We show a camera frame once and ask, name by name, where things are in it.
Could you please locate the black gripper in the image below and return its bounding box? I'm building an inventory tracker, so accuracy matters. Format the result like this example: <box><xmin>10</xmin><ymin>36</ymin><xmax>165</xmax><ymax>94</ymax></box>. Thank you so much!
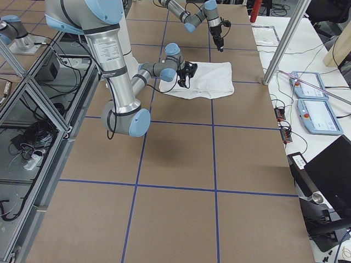
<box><xmin>210</xmin><ymin>25</ymin><xmax>224</xmax><ymax>52</ymax></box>
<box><xmin>177</xmin><ymin>68</ymin><xmax>192</xmax><ymax>88</ymax></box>

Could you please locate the white long-sleeve printed shirt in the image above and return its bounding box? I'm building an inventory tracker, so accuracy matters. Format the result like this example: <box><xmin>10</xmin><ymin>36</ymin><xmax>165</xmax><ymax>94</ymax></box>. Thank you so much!
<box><xmin>158</xmin><ymin>62</ymin><xmax>234</xmax><ymax>99</ymax></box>

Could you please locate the clear plastic sheet bag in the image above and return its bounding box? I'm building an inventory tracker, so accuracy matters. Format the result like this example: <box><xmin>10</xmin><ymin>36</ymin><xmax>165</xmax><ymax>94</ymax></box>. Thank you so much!
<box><xmin>252</xmin><ymin>25</ymin><xmax>280</xmax><ymax>47</ymax></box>

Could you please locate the red cylinder object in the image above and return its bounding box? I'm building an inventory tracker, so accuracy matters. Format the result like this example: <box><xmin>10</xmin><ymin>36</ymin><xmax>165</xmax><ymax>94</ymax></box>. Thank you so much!
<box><xmin>250</xmin><ymin>0</ymin><xmax>263</xmax><ymax>23</ymax></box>

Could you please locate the blue teach pendant far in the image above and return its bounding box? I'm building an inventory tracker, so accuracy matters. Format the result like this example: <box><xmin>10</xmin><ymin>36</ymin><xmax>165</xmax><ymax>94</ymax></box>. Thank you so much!
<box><xmin>290</xmin><ymin>70</ymin><xmax>330</xmax><ymax>100</ymax></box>

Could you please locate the blue teach pendant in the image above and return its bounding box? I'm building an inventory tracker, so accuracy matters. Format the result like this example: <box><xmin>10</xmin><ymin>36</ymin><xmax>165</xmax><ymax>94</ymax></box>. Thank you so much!
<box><xmin>297</xmin><ymin>99</ymin><xmax>343</xmax><ymax>136</ymax></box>
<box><xmin>290</xmin><ymin>70</ymin><xmax>330</xmax><ymax>100</ymax></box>

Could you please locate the blue teach pendant near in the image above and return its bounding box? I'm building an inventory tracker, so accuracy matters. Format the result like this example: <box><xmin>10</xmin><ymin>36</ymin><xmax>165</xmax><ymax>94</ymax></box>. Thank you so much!
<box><xmin>297</xmin><ymin>99</ymin><xmax>343</xmax><ymax>136</ymax></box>

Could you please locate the black laptop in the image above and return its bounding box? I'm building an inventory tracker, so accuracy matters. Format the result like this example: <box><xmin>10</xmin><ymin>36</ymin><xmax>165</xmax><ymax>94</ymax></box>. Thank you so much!
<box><xmin>304</xmin><ymin>135</ymin><xmax>350</xmax><ymax>218</ymax></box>

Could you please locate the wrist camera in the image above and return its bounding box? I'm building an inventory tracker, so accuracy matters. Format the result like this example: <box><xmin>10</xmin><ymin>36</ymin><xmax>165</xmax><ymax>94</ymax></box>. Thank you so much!
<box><xmin>221</xmin><ymin>18</ymin><xmax>231</xmax><ymax>28</ymax></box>
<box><xmin>183</xmin><ymin>61</ymin><xmax>198</xmax><ymax>78</ymax></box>

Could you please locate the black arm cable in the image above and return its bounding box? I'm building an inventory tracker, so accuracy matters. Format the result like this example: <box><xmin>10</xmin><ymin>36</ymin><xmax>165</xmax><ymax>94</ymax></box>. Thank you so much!
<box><xmin>104</xmin><ymin>76</ymin><xmax>182</xmax><ymax>140</ymax></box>

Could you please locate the aluminium frame post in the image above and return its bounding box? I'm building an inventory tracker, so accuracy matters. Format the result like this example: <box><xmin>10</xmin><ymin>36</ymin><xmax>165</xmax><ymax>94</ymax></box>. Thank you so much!
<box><xmin>262</xmin><ymin>0</ymin><xmax>311</xmax><ymax>85</ymax></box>

